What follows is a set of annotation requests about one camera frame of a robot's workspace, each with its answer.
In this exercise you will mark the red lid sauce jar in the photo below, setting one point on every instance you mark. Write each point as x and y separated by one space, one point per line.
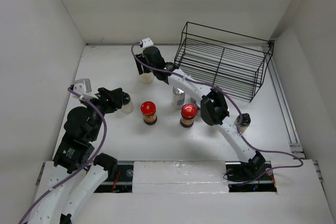
148 110
188 114

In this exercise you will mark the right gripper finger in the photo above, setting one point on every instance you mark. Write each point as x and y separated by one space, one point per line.
138 65
147 69

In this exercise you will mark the black wire rack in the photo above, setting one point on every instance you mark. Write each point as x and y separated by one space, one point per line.
235 62

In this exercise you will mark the black cap brown grinder right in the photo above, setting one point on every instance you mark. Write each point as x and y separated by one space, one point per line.
243 122

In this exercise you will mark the black cap white grinder left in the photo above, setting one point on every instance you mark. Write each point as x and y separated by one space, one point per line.
127 104

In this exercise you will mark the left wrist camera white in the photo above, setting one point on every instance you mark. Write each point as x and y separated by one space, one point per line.
83 87

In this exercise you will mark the front red label spice jar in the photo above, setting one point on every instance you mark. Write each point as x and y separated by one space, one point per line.
198 110

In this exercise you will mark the right red lid sauce jar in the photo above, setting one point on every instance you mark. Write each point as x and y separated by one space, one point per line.
188 114

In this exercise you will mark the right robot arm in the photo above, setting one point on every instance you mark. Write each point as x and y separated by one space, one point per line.
214 111

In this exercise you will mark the left red lid sauce jar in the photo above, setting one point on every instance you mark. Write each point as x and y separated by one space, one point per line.
148 110

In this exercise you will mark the clear glass jar white powder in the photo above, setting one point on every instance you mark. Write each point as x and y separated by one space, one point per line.
146 77

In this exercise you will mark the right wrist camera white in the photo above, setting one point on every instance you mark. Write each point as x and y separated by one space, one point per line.
146 42

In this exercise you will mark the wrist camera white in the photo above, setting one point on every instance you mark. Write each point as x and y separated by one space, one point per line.
83 87
146 42

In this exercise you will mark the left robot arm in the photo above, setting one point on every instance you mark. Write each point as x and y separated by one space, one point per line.
78 167

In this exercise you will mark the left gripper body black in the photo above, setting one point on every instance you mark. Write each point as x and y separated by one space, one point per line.
106 105

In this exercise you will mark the silver lid blue label shaker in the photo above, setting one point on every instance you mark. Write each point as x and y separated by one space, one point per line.
178 97

